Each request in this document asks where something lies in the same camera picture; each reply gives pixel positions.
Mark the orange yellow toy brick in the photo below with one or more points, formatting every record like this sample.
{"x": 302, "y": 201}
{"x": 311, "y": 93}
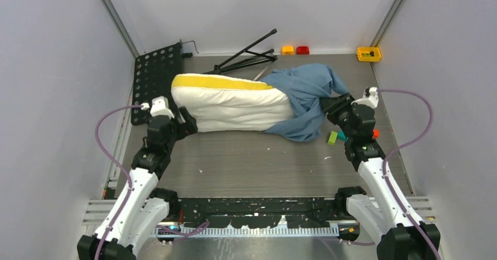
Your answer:
{"x": 287, "y": 50}

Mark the red toy brick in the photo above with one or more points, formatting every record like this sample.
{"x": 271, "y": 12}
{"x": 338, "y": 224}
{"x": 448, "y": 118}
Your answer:
{"x": 302, "y": 50}

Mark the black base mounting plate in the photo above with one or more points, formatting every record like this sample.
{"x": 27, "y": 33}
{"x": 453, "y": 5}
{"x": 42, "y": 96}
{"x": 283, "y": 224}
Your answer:
{"x": 268, "y": 212}

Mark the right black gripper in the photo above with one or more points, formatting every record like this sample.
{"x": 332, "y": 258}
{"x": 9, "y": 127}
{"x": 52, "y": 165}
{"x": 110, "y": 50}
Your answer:
{"x": 331, "y": 105}

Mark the lime green block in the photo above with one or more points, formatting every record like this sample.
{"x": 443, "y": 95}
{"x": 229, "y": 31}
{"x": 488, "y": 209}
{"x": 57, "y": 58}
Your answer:
{"x": 332, "y": 138}

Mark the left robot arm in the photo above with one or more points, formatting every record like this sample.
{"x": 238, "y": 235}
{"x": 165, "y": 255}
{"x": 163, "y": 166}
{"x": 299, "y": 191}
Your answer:
{"x": 141, "y": 206}

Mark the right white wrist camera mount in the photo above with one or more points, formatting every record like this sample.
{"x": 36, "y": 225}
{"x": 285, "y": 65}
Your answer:
{"x": 370, "y": 98}

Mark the aluminium rail frame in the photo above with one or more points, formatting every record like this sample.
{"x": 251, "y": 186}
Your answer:
{"x": 169, "y": 231}

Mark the yellow toy block with knob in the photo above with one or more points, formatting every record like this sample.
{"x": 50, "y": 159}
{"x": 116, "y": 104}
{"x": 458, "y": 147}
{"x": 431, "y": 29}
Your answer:
{"x": 369, "y": 54}

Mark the teal block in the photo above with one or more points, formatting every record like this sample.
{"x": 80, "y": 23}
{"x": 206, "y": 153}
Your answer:
{"x": 341, "y": 136}

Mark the white pillow with yellow band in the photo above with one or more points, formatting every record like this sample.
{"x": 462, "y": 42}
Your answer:
{"x": 222, "y": 103}

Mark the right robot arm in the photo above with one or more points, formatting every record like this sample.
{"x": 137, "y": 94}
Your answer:
{"x": 397, "y": 230}

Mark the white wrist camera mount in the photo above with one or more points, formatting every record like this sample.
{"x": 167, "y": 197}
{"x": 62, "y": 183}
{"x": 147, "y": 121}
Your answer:
{"x": 159, "y": 107}
{"x": 370, "y": 98}

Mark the black perforated music stand tray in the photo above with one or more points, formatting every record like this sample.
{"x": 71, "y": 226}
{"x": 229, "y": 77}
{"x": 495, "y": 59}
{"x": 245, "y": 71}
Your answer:
{"x": 154, "y": 72}

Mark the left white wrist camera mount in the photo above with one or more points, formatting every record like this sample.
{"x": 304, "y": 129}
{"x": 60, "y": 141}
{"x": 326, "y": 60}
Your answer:
{"x": 159, "y": 107}

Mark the blue pillowcase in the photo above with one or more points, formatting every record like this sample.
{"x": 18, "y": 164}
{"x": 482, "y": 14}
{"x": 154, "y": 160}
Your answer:
{"x": 304, "y": 86}

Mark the black folding tripod stand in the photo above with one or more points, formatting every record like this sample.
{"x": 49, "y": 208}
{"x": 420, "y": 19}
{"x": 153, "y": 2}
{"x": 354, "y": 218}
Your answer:
{"x": 246, "y": 57}

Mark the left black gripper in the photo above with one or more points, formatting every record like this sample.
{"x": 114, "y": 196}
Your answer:
{"x": 189, "y": 126}

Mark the small orange cube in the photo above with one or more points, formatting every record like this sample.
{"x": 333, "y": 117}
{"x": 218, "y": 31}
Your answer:
{"x": 376, "y": 134}

